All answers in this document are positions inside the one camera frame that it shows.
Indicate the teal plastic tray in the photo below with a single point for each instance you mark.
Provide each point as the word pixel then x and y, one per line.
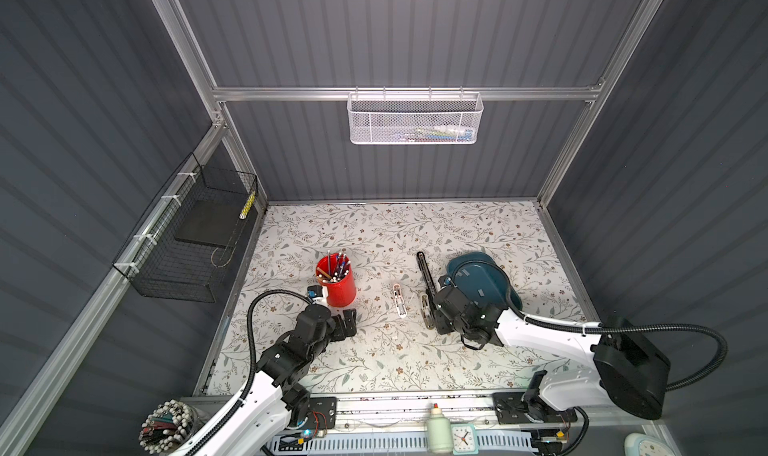
pixel 482 280

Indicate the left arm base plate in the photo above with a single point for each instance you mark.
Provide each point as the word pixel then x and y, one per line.
pixel 314 413

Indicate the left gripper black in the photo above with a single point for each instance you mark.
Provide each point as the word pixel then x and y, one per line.
pixel 339 332

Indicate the clear jar of pencils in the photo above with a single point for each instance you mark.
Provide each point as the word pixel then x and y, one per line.
pixel 168 427

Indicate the black stapler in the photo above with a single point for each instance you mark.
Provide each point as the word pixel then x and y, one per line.
pixel 426 274

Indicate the red pen cup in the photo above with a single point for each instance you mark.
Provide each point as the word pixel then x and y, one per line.
pixel 334 273

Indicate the white round device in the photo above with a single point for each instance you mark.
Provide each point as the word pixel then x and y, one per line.
pixel 637 444

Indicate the white glue bottle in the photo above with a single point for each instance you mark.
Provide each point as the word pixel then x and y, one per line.
pixel 439 434

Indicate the white wire wall basket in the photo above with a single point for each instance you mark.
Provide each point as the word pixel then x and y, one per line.
pixel 414 118

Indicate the pink eraser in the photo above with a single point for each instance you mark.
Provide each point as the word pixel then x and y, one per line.
pixel 399 300

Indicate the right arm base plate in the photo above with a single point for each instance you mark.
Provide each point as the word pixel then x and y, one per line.
pixel 512 407

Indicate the black wire side basket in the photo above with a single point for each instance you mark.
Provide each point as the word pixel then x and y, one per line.
pixel 189 246

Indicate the yellow marker in side basket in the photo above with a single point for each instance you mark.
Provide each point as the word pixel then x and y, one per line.
pixel 247 206

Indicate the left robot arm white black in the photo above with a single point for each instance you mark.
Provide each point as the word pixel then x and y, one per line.
pixel 272 397

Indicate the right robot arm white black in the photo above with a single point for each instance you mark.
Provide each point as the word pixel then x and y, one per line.
pixel 624 369

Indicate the small teal clock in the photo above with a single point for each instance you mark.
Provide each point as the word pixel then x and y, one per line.
pixel 464 439

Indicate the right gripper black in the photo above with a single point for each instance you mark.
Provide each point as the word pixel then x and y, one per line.
pixel 439 323

